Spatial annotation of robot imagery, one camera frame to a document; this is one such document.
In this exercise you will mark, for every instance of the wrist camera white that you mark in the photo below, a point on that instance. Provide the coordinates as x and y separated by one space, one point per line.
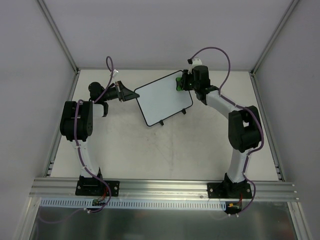
193 62
114 73

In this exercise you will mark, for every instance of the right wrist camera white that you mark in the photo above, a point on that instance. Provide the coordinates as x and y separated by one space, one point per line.
193 62

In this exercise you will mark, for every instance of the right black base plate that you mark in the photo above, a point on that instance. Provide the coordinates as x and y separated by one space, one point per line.
220 190

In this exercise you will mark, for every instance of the right aluminium frame post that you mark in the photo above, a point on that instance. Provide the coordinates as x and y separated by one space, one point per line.
281 24

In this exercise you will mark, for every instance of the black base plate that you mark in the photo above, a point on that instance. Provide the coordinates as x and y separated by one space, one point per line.
95 188
220 190

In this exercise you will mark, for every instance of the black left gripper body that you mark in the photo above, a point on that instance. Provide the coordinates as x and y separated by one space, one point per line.
120 91

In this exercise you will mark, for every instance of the aluminium frame post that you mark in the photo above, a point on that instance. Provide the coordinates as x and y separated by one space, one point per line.
281 24
57 34

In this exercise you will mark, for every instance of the green whiteboard eraser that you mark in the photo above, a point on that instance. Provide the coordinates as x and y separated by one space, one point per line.
179 84

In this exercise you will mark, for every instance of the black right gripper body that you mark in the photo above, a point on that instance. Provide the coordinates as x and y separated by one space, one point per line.
185 81

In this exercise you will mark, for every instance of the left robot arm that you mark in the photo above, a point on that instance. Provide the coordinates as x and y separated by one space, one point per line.
77 123

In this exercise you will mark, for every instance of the white slotted cable duct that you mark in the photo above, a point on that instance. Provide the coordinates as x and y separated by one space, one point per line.
146 204

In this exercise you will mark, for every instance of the aluminium front rail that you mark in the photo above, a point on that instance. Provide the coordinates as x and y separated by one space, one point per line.
143 189

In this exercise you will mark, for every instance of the small black-framed whiteboard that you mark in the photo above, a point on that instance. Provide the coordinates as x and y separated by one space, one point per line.
159 100

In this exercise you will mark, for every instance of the left aluminium frame post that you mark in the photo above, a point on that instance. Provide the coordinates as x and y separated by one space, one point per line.
57 34

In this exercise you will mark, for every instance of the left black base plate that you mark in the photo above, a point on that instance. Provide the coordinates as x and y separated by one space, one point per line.
95 188

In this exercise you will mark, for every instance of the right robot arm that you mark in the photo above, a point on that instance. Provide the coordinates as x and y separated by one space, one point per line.
245 133

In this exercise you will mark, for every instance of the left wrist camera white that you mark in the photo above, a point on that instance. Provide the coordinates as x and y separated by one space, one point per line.
114 73

